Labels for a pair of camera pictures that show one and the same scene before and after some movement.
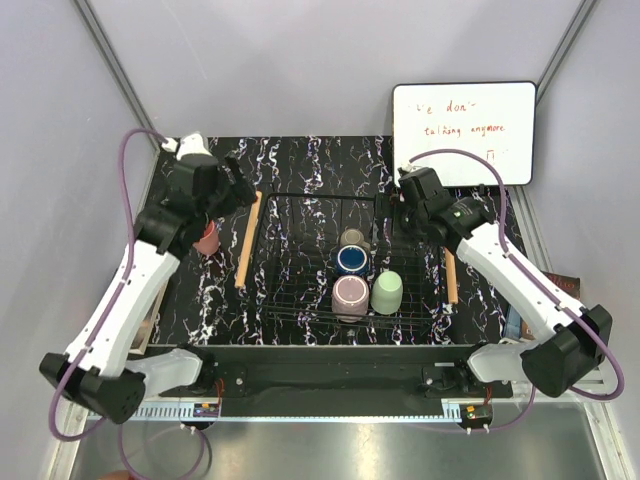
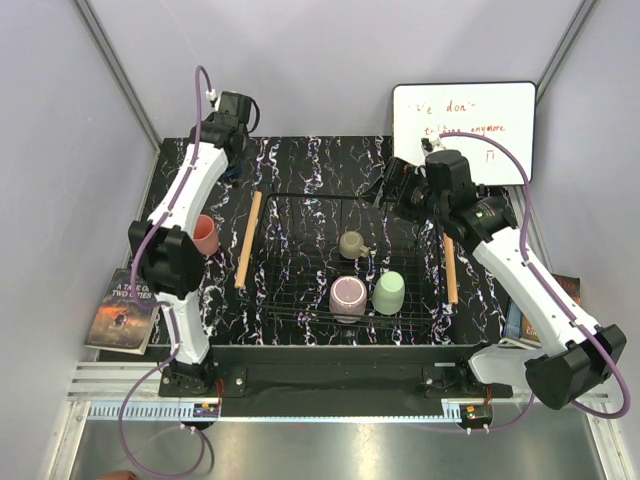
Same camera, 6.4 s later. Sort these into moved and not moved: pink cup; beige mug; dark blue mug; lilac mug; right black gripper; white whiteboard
Moved: dark blue mug; right black gripper
Not moved: white whiteboard; lilac mug; pink cup; beige mug
